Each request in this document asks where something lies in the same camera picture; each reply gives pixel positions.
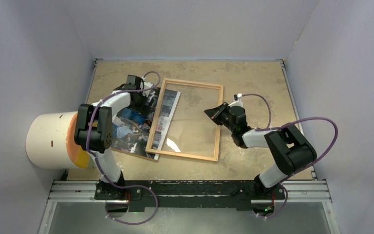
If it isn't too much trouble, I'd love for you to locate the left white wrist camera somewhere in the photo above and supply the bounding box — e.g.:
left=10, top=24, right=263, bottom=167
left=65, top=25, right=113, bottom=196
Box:
left=141, top=80, right=156, bottom=97

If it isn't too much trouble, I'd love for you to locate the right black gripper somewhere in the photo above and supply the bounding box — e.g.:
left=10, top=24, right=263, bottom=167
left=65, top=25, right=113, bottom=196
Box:
left=205, top=102, right=236, bottom=133

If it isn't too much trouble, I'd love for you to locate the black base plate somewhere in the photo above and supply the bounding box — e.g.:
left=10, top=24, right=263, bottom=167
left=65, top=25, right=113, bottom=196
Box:
left=94, top=180, right=285, bottom=212

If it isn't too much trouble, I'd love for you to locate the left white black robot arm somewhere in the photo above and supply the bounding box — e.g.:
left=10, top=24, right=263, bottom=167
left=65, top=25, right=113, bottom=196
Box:
left=74, top=75, right=159, bottom=199

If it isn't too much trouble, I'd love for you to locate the aluminium rail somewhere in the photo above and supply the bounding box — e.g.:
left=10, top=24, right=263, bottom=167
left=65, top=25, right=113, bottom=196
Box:
left=48, top=180, right=332, bottom=203

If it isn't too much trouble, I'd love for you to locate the wooden picture frame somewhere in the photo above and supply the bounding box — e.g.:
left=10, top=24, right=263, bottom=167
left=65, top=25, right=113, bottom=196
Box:
left=146, top=78, right=224, bottom=162

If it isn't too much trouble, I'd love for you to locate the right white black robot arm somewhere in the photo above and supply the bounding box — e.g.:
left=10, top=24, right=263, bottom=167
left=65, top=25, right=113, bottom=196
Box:
left=204, top=102, right=317, bottom=198

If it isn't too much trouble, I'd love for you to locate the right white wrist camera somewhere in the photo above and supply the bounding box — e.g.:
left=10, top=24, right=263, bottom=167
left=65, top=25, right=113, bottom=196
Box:
left=228, top=93, right=243, bottom=108

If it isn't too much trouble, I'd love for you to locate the printed photo sheet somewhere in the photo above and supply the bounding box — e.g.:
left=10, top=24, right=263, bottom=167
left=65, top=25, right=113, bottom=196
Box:
left=112, top=88, right=181, bottom=161

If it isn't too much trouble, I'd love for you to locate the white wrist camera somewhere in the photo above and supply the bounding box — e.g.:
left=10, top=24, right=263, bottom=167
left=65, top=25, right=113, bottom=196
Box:
left=141, top=80, right=156, bottom=97
left=228, top=93, right=243, bottom=108

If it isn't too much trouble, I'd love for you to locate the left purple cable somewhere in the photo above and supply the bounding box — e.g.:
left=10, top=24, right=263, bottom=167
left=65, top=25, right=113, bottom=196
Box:
left=86, top=71, right=161, bottom=226

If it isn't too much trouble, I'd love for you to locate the white cylinder orange lid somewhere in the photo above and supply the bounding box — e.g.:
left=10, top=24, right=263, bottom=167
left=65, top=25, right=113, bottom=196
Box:
left=25, top=111, right=93, bottom=170

